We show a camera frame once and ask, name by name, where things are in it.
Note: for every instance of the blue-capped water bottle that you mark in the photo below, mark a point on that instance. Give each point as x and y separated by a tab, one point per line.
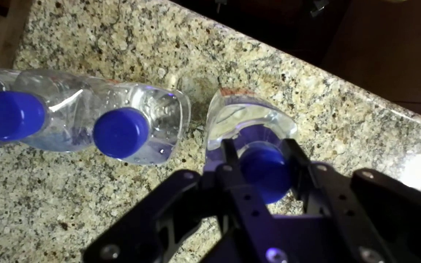
249	117
11	115
121	131

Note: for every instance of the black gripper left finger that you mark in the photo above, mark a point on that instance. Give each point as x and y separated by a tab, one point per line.
211	219

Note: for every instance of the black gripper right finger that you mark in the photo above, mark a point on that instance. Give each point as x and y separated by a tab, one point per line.
381	219

